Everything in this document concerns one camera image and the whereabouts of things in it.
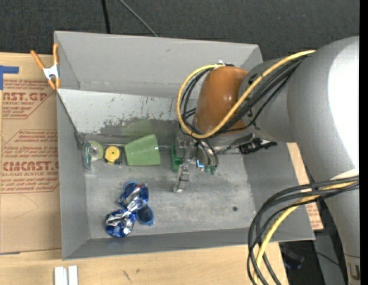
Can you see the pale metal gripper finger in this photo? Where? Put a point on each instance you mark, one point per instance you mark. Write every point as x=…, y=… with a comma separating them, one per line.
x=184, y=145
x=183, y=177

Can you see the green plastic piece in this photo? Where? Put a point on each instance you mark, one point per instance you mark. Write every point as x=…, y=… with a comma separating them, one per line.
x=174, y=160

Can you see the grey metal bin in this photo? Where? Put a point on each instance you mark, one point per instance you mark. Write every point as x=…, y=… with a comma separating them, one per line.
x=201, y=200

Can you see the blue sunglasses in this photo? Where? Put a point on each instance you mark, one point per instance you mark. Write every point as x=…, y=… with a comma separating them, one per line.
x=144, y=215

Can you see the yellow disc on black card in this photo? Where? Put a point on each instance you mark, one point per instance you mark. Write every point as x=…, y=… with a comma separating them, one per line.
x=112, y=153

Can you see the clear packet with green disc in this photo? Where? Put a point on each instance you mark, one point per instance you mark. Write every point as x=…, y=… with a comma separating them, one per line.
x=91, y=153

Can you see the brown cardboard board, red print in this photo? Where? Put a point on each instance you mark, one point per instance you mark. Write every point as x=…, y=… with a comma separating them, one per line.
x=26, y=206

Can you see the black cylinder on white bracket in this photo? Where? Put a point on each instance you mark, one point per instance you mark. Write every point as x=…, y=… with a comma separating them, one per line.
x=252, y=147

